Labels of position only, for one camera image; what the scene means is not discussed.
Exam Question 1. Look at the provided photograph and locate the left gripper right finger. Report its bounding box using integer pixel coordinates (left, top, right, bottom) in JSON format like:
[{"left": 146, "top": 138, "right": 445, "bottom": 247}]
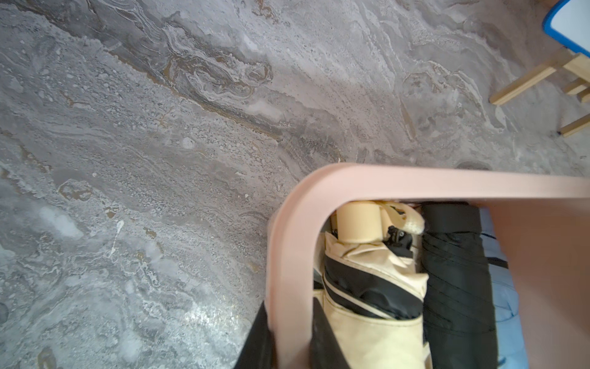
[{"left": 310, "top": 304, "right": 350, "bottom": 369}]

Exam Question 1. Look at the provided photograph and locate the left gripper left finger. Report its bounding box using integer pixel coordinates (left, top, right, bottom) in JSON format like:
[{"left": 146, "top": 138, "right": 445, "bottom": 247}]
[{"left": 234, "top": 303, "right": 274, "bottom": 369}]

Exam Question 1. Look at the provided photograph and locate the beige umbrella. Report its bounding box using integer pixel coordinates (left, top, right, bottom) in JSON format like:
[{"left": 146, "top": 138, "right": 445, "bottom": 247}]
[{"left": 314, "top": 201, "right": 433, "bottom": 368}]

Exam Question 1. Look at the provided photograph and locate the black umbrella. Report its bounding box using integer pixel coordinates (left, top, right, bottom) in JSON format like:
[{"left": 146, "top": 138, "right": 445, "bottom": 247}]
[{"left": 421, "top": 202, "right": 498, "bottom": 368}]

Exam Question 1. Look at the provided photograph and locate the blue umbrella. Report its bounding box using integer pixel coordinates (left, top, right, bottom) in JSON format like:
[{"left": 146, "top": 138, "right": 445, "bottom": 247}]
[{"left": 479, "top": 208, "right": 529, "bottom": 368}]

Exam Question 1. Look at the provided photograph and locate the pink plastic storage box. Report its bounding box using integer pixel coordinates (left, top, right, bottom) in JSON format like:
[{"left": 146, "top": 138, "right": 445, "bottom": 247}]
[{"left": 265, "top": 163, "right": 589, "bottom": 368}]

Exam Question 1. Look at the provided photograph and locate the white board blue frame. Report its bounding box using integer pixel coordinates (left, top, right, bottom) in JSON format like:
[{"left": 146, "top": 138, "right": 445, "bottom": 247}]
[{"left": 542, "top": 0, "right": 590, "bottom": 57}]

